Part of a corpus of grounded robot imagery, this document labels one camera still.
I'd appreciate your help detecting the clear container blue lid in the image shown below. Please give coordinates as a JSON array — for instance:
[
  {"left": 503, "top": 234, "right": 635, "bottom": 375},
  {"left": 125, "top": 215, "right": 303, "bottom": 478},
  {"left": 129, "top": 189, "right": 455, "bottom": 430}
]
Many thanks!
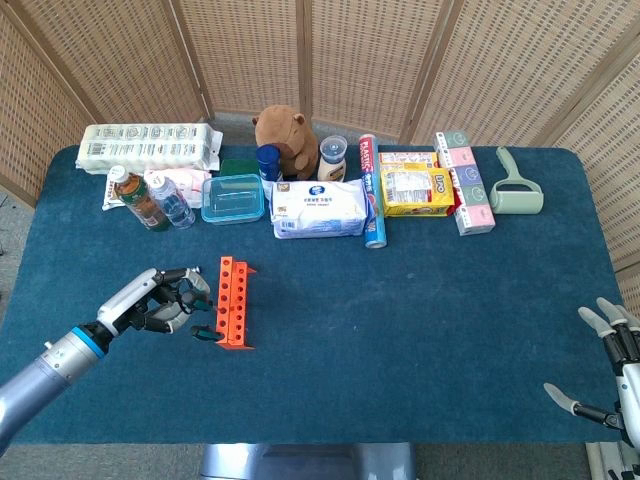
[{"left": 200, "top": 173, "right": 266, "bottom": 225}]

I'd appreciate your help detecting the blue cap spray can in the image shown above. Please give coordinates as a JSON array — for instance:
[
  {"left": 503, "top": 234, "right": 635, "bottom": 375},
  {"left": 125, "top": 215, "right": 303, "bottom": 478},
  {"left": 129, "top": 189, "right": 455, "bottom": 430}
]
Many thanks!
[{"left": 255, "top": 143, "right": 285, "bottom": 201}]

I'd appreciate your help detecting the yellow snack bag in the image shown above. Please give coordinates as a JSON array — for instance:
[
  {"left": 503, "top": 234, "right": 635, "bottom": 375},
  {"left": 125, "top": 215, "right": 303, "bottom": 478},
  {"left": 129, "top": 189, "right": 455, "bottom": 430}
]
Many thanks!
[{"left": 380, "top": 167, "right": 456, "bottom": 218}]

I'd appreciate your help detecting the green tea bottle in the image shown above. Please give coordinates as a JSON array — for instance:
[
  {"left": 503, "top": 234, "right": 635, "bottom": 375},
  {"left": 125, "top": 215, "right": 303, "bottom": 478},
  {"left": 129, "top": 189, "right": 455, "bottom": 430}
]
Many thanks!
[{"left": 109, "top": 165, "right": 170, "bottom": 233}]

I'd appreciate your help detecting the blue plastic wrap roll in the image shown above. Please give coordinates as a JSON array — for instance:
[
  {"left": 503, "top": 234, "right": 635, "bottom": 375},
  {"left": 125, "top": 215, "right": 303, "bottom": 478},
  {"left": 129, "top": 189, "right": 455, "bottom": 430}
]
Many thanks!
[{"left": 357, "top": 132, "right": 389, "bottom": 250}]

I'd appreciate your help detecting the small thin green screwdriver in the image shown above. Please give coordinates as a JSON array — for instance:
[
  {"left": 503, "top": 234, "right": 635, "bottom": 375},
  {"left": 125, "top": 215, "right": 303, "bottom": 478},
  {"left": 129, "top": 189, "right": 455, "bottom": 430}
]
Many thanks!
[{"left": 191, "top": 324, "right": 225, "bottom": 343}]

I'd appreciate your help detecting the pale green lint roller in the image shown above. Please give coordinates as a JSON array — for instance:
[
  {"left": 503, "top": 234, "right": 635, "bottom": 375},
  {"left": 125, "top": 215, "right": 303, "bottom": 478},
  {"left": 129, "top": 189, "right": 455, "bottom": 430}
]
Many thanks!
[{"left": 488, "top": 146, "right": 545, "bottom": 216}]

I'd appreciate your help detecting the white paper roll pack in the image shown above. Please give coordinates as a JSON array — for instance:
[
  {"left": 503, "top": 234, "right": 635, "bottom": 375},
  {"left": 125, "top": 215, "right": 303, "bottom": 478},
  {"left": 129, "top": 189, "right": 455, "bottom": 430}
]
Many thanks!
[{"left": 75, "top": 122, "right": 224, "bottom": 175}]

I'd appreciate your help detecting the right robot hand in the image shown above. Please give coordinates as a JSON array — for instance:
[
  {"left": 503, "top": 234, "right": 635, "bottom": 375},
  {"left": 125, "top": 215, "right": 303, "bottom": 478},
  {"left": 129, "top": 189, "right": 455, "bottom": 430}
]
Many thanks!
[{"left": 543, "top": 296, "right": 640, "bottom": 446}]

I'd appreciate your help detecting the white wet wipes pack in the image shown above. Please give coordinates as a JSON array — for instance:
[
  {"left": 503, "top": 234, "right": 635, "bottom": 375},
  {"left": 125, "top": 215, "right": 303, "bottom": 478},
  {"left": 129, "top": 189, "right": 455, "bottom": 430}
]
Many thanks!
[{"left": 269, "top": 178, "right": 370, "bottom": 241}]

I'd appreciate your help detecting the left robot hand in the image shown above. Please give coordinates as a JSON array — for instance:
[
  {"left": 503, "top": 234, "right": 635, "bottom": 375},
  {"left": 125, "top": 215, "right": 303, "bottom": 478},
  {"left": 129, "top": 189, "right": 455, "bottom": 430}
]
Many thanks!
[{"left": 96, "top": 267, "right": 214, "bottom": 337}]

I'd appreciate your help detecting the large green black screwdriver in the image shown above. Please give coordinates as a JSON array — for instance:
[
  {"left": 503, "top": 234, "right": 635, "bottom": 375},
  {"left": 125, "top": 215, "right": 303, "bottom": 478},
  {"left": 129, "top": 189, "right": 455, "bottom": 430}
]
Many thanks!
[{"left": 187, "top": 289, "right": 225, "bottom": 312}]

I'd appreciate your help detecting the pink white plastic bag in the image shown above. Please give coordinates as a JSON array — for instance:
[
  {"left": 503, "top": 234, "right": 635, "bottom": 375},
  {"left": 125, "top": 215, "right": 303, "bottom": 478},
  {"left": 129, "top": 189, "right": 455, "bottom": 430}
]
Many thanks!
[{"left": 143, "top": 168, "right": 213, "bottom": 209}]

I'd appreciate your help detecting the yellow red snack box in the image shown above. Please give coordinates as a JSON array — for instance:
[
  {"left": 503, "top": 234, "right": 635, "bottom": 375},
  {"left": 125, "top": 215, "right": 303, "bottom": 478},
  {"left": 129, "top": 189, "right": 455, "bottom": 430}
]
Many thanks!
[{"left": 378, "top": 151, "right": 462, "bottom": 217}]

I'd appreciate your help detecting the pastel tissue box pack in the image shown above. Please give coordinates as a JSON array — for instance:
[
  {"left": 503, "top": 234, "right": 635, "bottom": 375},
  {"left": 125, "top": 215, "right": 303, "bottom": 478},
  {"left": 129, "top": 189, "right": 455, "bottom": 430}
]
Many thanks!
[{"left": 433, "top": 130, "right": 497, "bottom": 237}]

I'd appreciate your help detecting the orange test tube rack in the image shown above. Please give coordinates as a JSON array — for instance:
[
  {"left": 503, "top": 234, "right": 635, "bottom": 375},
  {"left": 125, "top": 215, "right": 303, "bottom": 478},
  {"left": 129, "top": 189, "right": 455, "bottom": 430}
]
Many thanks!
[{"left": 215, "top": 255, "right": 257, "bottom": 350}]

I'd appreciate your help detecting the white packet red print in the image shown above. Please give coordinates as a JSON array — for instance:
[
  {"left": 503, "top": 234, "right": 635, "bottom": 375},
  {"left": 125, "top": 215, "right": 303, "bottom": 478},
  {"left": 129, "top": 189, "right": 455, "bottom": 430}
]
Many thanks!
[{"left": 101, "top": 178, "right": 124, "bottom": 212}]

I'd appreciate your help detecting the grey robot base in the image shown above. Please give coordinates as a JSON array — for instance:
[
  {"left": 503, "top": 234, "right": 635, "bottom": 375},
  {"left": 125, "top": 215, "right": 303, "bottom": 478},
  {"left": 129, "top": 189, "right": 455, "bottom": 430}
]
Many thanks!
[{"left": 198, "top": 441, "right": 417, "bottom": 480}]

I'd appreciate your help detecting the dark green box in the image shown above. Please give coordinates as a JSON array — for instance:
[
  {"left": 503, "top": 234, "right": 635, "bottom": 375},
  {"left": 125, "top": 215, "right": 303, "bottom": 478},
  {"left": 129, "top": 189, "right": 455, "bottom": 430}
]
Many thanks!
[{"left": 219, "top": 158, "right": 262, "bottom": 177}]

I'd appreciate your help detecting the clear water bottle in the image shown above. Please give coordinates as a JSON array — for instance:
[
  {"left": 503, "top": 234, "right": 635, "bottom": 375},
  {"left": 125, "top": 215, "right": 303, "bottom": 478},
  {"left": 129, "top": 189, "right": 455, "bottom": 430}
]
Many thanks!
[{"left": 149, "top": 173, "right": 197, "bottom": 230}]

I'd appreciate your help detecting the rattan folding screen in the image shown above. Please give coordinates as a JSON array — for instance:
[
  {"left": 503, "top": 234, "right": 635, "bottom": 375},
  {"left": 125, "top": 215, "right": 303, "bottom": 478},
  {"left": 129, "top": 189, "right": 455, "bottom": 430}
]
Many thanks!
[{"left": 0, "top": 0, "right": 640, "bottom": 301}]

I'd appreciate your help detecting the brown capybara plush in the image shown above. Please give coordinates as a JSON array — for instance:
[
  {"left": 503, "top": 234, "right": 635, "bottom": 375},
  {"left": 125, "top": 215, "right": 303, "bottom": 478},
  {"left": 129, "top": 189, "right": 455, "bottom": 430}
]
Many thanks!
[{"left": 251, "top": 104, "right": 321, "bottom": 182}]

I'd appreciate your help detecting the blue carpet table cover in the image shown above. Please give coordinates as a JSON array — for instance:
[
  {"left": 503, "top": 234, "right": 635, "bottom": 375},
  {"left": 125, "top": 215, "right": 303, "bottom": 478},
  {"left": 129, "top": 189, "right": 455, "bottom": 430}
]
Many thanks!
[{"left": 0, "top": 144, "right": 624, "bottom": 446}]

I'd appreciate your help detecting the cream bottle clear cap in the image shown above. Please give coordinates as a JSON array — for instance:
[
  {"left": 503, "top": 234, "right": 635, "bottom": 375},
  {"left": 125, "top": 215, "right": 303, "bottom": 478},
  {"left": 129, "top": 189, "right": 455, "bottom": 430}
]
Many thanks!
[{"left": 317, "top": 134, "right": 349, "bottom": 183}]

